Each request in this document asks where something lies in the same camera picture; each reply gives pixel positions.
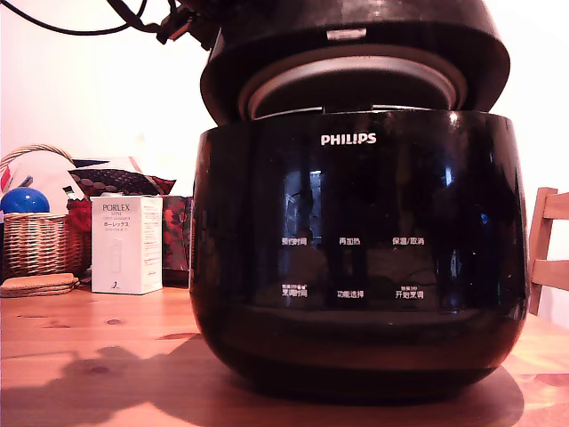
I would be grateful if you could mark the black rice cooker lid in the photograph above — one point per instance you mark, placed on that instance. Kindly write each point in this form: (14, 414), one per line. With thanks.
(355, 58)

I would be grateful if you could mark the black Philips rice cooker body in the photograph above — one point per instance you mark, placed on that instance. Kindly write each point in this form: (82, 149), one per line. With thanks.
(360, 267)

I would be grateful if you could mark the red floral bag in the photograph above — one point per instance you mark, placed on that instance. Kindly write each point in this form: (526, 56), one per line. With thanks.
(175, 236)

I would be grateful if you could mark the metal inner pot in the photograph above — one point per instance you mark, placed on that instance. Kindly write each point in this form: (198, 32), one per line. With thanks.
(400, 108)

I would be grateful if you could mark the white Porlex box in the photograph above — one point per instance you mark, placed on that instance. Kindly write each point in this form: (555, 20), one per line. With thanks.
(124, 249)

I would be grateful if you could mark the red knitted cloth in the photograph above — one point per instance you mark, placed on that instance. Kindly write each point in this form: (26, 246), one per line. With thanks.
(79, 218)

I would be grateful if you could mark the woven wicker basket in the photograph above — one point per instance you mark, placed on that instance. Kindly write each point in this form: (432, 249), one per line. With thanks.
(37, 244)

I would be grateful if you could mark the cork coaster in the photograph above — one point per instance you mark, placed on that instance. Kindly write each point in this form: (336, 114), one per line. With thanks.
(42, 291)
(37, 280)

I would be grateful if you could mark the blue ball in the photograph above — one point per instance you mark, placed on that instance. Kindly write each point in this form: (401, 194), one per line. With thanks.
(24, 201)

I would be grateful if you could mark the wooden chair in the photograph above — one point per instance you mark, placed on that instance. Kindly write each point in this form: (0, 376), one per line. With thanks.
(547, 240)

